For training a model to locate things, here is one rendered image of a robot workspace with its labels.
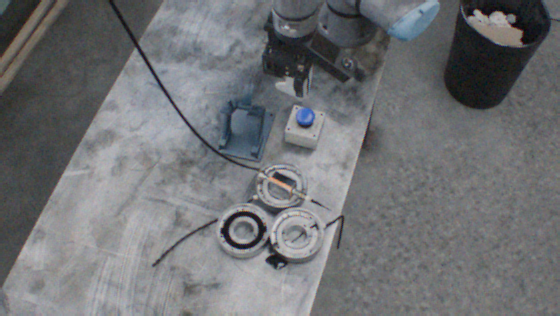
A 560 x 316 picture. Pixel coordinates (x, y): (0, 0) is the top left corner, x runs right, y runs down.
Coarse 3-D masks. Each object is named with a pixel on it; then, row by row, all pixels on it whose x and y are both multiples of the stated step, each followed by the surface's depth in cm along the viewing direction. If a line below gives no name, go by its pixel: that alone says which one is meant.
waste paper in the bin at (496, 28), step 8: (480, 16) 205; (496, 16) 204; (504, 16) 204; (512, 16) 205; (472, 24) 199; (480, 24) 199; (488, 24) 203; (496, 24) 204; (504, 24) 203; (480, 32) 198; (488, 32) 197; (496, 32) 197; (504, 32) 196; (512, 32) 195; (520, 32) 194; (496, 40) 197; (504, 40) 196; (512, 40) 195
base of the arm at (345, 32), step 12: (324, 12) 133; (336, 12) 129; (324, 24) 136; (336, 24) 131; (348, 24) 130; (360, 24) 131; (372, 24) 133; (336, 36) 133; (348, 36) 132; (360, 36) 135; (372, 36) 135
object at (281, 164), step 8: (280, 160) 115; (264, 168) 115; (272, 168) 116; (280, 168) 116; (288, 168) 116; (296, 168) 115; (288, 176) 115; (304, 176) 114; (256, 184) 113; (304, 184) 114; (272, 192) 113; (304, 192) 112; (264, 200) 111; (296, 200) 112; (304, 200) 113; (272, 208) 111; (280, 208) 111; (288, 208) 111
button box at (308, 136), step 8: (296, 112) 121; (320, 112) 121; (296, 120) 120; (320, 120) 120; (288, 128) 119; (296, 128) 119; (304, 128) 119; (312, 128) 119; (320, 128) 119; (288, 136) 120; (296, 136) 119; (304, 136) 118; (312, 136) 118; (320, 136) 122; (296, 144) 122; (304, 144) 121; (312, 144) 119
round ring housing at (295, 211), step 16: (304, 208) 110; (272, 224) 109; (288, 224) 110; (304, 224) 110; (320, 224) 109; (272, 240) 107; (288, 240) 108; (320, 240) 108; (288, 256) 105; (304, 256) 105
